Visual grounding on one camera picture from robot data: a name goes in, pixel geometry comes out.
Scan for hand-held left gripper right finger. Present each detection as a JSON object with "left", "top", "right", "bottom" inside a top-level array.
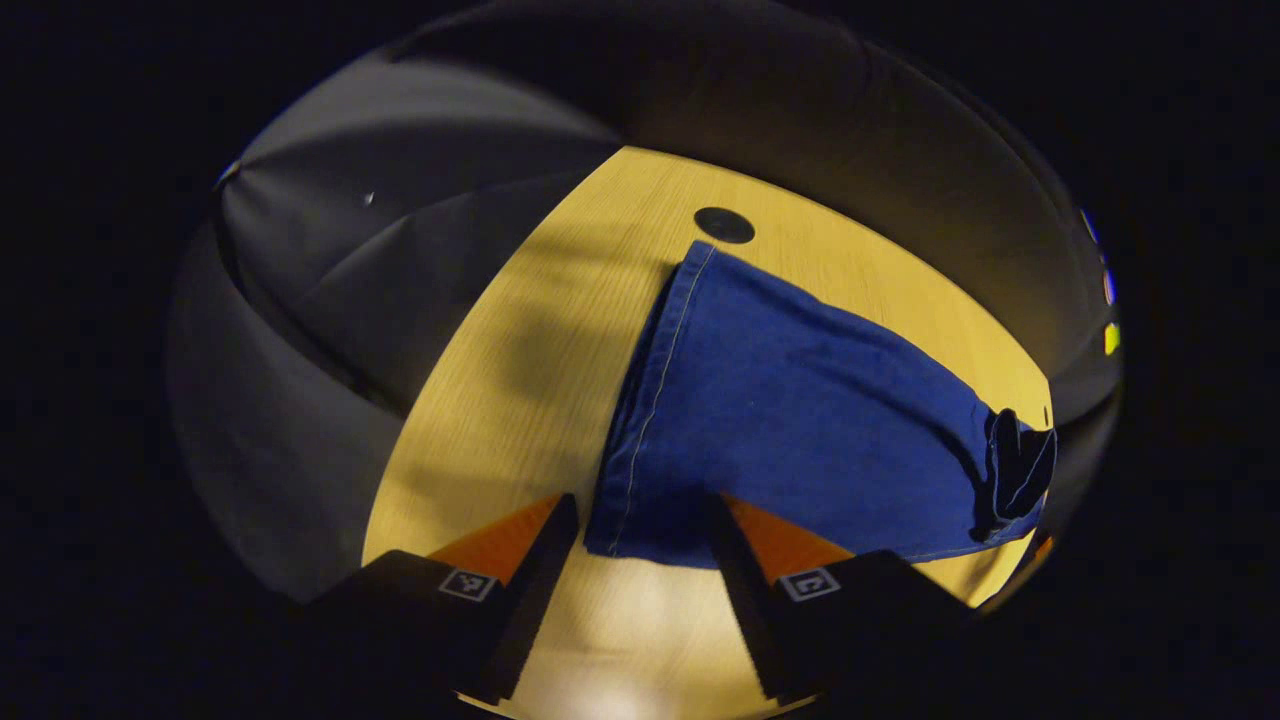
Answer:
[{"left": 708, "top": 494, "right": 976, "bottom": 703}]

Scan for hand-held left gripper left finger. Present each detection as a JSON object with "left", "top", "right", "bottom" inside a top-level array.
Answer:
[{"left": 305, "top": 492, "right": 581, "bottom": 707}]

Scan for blue denim jeans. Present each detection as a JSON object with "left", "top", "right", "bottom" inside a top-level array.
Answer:
[{"left": 583, "top": 240, "right": 1059, "bottom": 569}]

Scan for round black table grommet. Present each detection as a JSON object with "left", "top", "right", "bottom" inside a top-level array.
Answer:
[{"left": 694, "top": 207, "right": 756, "bottom": 245}]

